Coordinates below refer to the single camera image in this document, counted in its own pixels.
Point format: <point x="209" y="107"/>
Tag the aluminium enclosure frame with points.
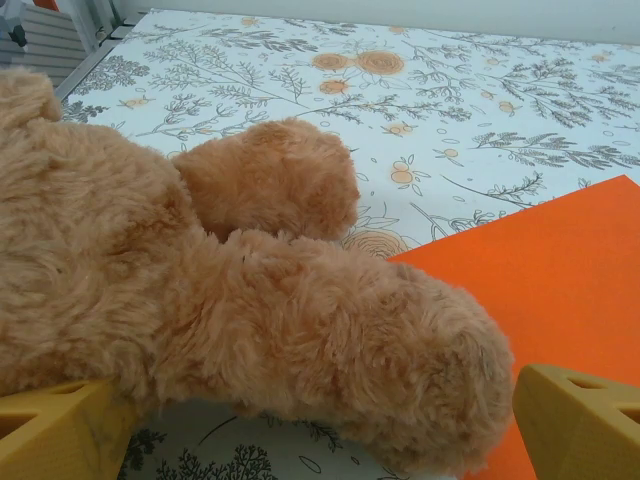
<point x="80" y="70"/>

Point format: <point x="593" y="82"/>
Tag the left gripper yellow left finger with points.
<point x="50" y="440"/>

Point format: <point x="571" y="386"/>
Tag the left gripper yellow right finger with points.
<point x="575" y="435"/>

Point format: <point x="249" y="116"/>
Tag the floral printed table mat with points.
<point x="400" y="125"/>

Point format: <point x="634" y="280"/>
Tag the brown teddy bear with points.
<point x="150" y="275"/>

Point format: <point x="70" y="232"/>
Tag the orange paper sheet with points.
<point x="550" y="280"/>

